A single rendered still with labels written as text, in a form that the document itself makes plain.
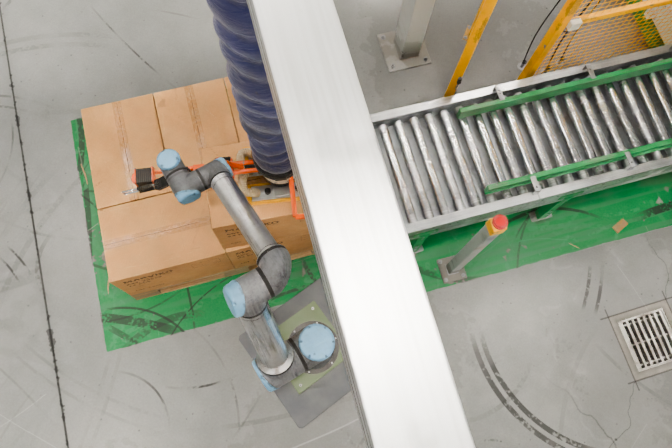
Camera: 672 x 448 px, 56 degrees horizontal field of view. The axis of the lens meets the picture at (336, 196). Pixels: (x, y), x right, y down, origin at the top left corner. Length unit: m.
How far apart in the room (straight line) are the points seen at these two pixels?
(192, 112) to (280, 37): 2.81
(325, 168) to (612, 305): 3.55
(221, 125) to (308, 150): 2.81
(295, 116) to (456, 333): 3.17
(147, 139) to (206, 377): 1.37
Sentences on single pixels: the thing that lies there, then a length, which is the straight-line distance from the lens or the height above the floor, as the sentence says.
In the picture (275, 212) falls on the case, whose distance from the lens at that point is 2.91.
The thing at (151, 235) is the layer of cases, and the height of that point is 0.54.
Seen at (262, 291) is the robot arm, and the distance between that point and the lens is 2.09.
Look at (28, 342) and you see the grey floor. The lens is 4.07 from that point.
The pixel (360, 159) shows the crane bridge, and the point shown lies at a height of 3.05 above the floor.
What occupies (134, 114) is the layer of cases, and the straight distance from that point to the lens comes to 3.66.
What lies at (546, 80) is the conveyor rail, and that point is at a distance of 3.81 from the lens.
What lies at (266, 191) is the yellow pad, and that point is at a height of 0.99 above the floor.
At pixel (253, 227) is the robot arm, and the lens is 2.24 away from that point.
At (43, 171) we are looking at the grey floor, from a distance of 4.31.
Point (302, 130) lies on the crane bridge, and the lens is 0.74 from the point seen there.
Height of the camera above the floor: 3.72
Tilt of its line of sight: 72 degrees down
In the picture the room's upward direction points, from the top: 7 degrees clockwise
